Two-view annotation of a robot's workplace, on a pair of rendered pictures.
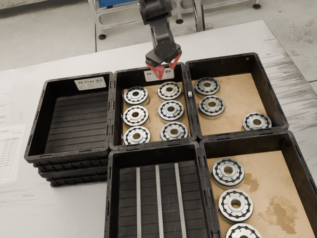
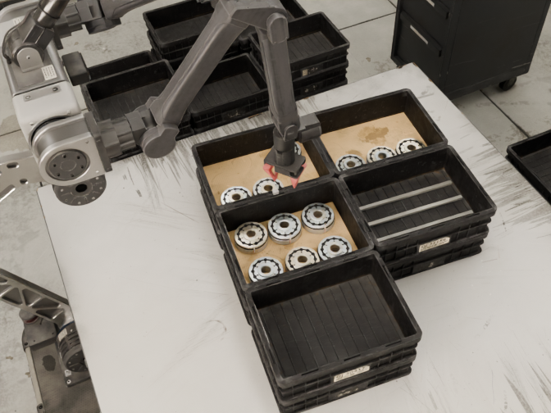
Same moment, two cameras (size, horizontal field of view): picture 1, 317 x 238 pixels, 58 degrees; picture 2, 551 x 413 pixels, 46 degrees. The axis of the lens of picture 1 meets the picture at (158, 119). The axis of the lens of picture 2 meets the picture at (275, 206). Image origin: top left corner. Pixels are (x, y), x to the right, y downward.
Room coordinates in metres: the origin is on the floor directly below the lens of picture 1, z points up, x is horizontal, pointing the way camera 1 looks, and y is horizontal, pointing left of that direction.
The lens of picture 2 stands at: (1.21, 1.10, 2.46)
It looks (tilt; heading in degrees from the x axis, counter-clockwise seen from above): 50 degrees down; 249
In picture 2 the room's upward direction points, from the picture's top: 3 degrees counter-clockwise
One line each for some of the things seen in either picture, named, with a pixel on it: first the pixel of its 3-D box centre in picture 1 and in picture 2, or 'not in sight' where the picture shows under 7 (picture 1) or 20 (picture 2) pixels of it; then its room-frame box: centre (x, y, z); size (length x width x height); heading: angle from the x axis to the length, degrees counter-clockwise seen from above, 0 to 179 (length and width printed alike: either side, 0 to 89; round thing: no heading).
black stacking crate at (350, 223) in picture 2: (153, 111); (293, 241); (0.74, 0.02, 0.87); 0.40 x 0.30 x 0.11; 175
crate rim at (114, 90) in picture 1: (151, 103); (293, 231); (0.74, 0.02, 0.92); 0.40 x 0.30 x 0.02; 175
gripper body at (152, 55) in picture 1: (162, 45); (284, 154); (0.72, -0.05, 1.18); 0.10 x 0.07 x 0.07; 129
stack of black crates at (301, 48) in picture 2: not in sight; (298, 76); (0.13, -1.23, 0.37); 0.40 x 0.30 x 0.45; 0
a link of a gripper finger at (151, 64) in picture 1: (161, 66); (290, 174); (0.71, -0.04, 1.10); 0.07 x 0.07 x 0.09; 39
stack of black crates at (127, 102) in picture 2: not in sight; (143, 127); (0.94, -1.22, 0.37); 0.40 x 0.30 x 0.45; 0
